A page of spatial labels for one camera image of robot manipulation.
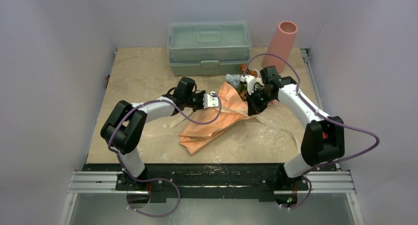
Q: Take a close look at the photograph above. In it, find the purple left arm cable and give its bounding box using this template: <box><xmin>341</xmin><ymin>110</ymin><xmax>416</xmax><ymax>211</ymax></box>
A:
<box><xmin>107</xmin><ymin>92</ymin><xmax>223</xmax><ymax>218</ymax></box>

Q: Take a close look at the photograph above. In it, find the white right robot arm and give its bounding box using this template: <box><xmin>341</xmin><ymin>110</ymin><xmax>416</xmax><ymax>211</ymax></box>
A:
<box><xmin>240</xmin><ymin>66</ymin><xmax>345</xmax><ymax>189</ymax></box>

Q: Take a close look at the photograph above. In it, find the green plastic toolbox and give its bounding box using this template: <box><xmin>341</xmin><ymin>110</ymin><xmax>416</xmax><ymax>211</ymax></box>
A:
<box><xmin>167</xmin><ymin>21</ymin><xmax>252</xmax><ymax>76</ymax></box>

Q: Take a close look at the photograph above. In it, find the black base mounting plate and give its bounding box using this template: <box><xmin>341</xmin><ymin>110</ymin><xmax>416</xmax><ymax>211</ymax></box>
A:
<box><xmin>81</xmin><ymin>163</ymin><xmax>338</xmax><ymax>205</ymax></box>

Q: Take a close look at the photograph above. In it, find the orange wrapping paper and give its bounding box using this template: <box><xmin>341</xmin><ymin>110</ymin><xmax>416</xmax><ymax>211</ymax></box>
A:
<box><xmin>178</xmin><ymin>82</ymin><xmax>262</xmax><ymax>156</ymax></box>

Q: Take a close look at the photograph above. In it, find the beige ribbon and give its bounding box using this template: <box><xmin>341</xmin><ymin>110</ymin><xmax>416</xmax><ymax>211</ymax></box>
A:
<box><xmin>178</xmin><ymin>108</ymin><xmax>301</xmax><ymax>155</ymax></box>

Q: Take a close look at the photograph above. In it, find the pink cylindrical vase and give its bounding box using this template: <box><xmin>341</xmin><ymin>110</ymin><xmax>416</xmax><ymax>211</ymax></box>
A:
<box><xmin>262</xmin><ymin>21</ymin><xmax>298</xmax><ymax>73</ymax></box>

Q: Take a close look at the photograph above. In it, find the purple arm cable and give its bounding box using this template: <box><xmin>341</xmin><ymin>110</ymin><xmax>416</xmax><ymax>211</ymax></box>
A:
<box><xmin>107</xmin><ymin>92</ymin><xmax>223</xmax><ymax>218</ymax></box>
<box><xmin>242</xmin><ymin>53</ymin><xmax>381</xmax><ymax>211</ymax></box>

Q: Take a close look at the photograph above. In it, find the artificial flower bouquet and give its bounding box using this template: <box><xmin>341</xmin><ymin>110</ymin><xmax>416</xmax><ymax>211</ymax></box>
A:
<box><xmin>225</xmin><ymin>69</ymin><xmax>264</xmax><ymax>101</ymax></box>

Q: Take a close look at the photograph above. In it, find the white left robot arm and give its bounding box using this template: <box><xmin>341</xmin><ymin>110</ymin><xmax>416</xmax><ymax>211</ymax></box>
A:
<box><xmin>100</xmin><ymin>77</ymin><xmax>219</xmax><ymax>190</ymax></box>

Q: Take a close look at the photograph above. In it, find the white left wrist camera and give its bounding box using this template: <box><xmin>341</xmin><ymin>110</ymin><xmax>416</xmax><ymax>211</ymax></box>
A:
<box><xmin>203</xmin><ymin>92</ymin><xmax>219</xmax><ymax>109</ymax></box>

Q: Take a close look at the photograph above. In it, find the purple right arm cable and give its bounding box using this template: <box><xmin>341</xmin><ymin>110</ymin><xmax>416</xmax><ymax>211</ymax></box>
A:
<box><xmin>242</xmin><ymin>53</ymin><xmax>381</xmax><ymax>211</ymax></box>

